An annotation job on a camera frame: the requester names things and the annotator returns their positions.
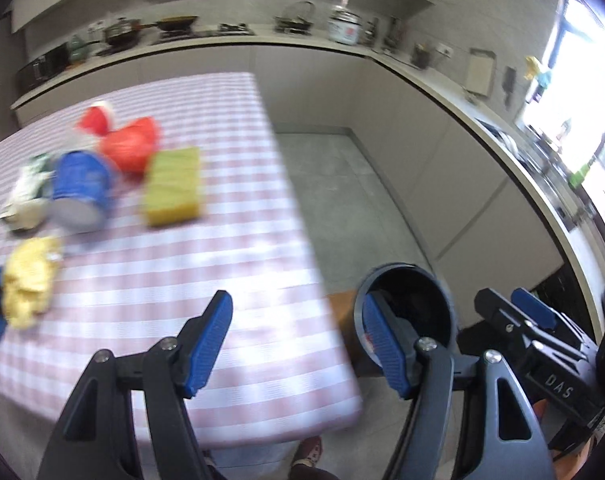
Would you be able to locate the green gourd vase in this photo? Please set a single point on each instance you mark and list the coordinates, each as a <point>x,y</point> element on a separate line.
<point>76,51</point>

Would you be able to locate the patterned slipper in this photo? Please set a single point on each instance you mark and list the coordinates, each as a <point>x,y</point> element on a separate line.
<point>307,452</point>

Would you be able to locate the white cutting board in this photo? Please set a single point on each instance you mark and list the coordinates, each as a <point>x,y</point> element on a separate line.
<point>481,74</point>

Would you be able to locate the window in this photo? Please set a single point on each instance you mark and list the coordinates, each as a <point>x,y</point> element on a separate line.
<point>582,85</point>

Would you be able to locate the black microwave oven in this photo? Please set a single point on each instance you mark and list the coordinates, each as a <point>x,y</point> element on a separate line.
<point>40,69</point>

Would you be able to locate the black wok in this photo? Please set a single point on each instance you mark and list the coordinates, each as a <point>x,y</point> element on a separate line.
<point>176,23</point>

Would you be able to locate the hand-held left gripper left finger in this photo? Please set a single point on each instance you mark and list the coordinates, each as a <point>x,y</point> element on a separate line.
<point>210,345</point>

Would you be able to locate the yellow hanging cloth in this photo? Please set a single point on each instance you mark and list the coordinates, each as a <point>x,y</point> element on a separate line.
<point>533,66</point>

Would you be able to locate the yellow green sponge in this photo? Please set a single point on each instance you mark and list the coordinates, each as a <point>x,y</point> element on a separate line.
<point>175,190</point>

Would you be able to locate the black knife block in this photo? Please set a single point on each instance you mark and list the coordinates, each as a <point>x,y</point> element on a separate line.
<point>421,57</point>

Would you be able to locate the wooden stool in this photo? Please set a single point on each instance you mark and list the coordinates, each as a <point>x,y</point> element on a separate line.
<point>342,320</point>

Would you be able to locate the red paper cup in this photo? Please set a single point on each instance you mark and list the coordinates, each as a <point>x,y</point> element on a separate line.
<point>93,121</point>

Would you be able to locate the white wall socket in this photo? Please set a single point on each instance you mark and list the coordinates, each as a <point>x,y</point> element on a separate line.
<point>443,50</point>

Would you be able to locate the dark bottle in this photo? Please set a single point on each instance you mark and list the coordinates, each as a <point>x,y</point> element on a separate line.
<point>375,32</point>

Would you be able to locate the white rice cooker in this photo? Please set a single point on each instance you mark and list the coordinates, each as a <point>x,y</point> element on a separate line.
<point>344,27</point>

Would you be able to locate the kitchen sink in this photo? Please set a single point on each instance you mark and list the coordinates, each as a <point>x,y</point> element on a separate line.
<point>500,137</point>

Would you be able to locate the white green packet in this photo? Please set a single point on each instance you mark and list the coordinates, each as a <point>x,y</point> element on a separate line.
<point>27,190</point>

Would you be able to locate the pan with glass lid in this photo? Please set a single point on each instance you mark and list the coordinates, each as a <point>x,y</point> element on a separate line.
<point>295,21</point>

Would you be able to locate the grey kitchen counter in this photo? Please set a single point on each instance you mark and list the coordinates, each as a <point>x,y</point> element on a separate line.
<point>332,85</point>

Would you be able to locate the black gas stove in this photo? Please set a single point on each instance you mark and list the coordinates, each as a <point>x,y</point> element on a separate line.
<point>207,34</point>

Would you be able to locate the red plastic bag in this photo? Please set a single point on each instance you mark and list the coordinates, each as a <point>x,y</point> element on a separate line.
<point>130,147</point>

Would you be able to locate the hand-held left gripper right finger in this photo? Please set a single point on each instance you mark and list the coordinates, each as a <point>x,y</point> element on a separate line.
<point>385,345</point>

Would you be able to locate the black round trash bin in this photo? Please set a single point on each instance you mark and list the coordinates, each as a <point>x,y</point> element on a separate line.
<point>407,280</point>

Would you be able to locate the black pot with lid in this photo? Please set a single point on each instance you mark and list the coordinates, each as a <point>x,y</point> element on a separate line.
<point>121,34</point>

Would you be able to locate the black cleaver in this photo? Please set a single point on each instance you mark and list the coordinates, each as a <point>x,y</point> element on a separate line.
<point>509,87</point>

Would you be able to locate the utensil rack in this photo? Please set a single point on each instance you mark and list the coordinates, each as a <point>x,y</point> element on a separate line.
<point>395,35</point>

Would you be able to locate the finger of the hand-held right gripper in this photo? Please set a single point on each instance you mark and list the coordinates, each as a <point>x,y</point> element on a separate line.
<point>532,306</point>
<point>502,312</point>

